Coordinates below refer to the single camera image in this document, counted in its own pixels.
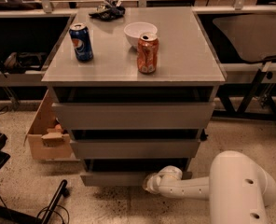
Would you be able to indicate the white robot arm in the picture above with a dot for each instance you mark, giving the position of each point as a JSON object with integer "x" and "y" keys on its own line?
{"x": 237, "y": 189}

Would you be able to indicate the black chair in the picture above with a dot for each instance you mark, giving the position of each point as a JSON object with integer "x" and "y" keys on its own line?
{"x": 253, "y": 36}

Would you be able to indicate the grey bottom drawer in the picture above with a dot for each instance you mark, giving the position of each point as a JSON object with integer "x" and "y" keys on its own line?
{"x": 128, "y": 172}

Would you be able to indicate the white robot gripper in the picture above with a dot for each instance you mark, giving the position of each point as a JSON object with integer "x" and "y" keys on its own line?
{"x": 158, "y": 178}

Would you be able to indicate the black crumpled bag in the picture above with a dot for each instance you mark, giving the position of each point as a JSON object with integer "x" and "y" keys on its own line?
{"x": 109, "y": 10}

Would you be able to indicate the cardboard box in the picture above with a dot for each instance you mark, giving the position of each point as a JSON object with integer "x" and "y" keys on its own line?
{"x": 46, "y": 138}

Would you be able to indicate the black base leg with cable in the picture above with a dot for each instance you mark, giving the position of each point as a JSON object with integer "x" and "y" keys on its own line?
{"x": 44, "y": 215}

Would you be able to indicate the grey middle drawer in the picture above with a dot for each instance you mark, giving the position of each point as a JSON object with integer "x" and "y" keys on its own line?
{"x": 135, "y": 148}

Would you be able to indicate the grey top drawer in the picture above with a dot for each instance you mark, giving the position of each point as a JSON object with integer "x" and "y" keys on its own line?
{"x": 101, "y": 116}

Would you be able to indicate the grey drawer cabinet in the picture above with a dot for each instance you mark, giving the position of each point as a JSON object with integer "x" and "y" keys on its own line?
{"x": 186, "y": 73}

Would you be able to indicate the grey drawer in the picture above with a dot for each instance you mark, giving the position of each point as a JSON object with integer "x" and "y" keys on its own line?
{"x": 135, "y": 148}
{"x": 128, "y": 172}
{"x": 101, "y": 116}

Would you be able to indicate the blue Pepsi can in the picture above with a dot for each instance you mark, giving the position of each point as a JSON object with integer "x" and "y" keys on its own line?
{"x": 80, "y": 37}

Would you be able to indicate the black headphones on shelf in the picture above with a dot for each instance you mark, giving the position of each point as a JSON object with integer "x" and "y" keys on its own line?
{"x": 20, "y": 62}

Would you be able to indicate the orange soda can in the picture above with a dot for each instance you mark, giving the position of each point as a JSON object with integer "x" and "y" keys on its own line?
{"x": 147, "y": 53}

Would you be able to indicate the white bowl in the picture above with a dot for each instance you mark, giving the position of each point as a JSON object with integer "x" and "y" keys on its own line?
{"x": 133, "y": 31}

